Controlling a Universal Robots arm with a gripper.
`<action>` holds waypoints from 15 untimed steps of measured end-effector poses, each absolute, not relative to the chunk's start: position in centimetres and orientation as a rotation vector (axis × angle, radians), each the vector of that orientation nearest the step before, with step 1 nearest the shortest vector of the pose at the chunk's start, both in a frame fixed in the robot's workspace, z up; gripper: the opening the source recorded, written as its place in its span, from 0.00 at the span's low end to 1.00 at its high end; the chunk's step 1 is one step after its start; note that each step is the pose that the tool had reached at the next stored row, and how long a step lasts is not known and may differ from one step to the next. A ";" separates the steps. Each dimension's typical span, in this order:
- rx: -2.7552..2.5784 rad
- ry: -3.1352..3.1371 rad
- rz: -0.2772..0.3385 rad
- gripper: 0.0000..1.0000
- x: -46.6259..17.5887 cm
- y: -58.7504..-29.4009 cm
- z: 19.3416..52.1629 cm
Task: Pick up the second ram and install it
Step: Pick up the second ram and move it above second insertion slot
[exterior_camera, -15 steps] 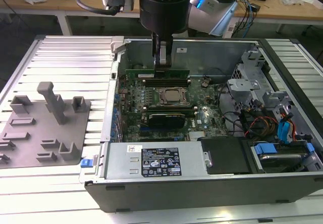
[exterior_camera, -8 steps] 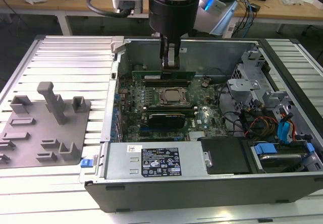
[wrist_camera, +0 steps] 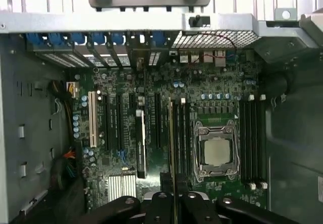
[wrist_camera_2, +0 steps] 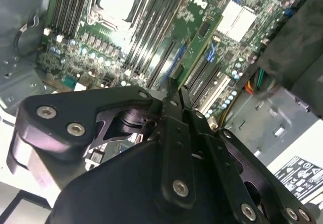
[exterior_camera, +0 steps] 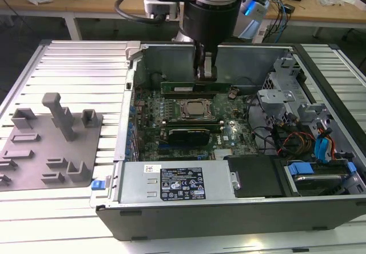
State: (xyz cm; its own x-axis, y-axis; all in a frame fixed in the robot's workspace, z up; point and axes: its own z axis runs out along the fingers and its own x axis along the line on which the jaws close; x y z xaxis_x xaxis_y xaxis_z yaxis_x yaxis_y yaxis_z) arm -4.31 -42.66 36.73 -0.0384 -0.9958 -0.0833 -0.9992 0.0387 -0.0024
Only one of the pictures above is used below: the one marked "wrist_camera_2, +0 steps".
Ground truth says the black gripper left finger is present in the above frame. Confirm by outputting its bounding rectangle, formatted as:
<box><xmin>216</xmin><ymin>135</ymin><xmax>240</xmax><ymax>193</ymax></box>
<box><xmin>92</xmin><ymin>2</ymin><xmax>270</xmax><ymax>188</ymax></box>
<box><xmin>6</xmin><ymin>77</ymin><xmax>197</xmax><ymax>206</ymax></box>

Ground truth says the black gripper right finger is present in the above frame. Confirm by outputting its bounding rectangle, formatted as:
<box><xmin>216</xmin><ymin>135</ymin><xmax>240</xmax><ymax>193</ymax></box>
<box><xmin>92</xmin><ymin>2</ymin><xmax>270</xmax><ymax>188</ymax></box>
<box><xmin>179</xmin><ymin>85</ymin><xmax>316</xmax><ymax>224</ymax></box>

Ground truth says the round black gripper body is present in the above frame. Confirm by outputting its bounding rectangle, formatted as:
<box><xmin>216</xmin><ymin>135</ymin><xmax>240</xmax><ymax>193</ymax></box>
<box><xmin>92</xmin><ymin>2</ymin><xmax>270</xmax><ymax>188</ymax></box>
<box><xmin>49</xmin><ymin>107</ymin><xmax>241</xmax><ymax>224</ymax></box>

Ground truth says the green RAM stick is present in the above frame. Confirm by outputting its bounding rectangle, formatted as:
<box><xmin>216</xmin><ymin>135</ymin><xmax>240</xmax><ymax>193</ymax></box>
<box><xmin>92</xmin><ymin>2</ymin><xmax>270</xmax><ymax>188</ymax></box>
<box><xmin>176</xmin><ymin>12</ymin><xmax>225</xmax><ymax>87</ymax></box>

